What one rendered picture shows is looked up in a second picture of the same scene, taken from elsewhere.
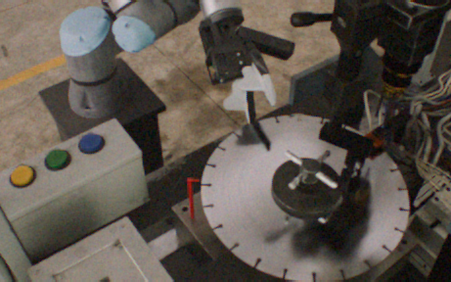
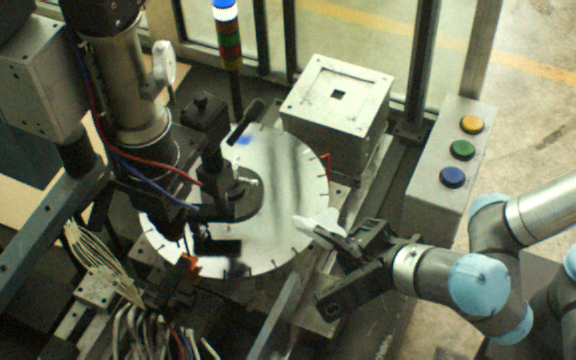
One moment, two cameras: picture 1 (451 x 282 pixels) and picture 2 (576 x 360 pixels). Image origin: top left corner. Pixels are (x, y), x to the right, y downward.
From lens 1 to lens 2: 125 cm
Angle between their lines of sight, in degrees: 78
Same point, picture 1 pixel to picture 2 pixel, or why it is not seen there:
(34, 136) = not seen: outside the picture
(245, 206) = (272, 157)
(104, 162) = (424, 168)
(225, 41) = (385, 248)
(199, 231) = not seen: hidden behind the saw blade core
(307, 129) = (259, 253)
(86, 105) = not seen: hidden behind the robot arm
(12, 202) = (456, 106)
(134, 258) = (333, 116)
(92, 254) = (362, 105)
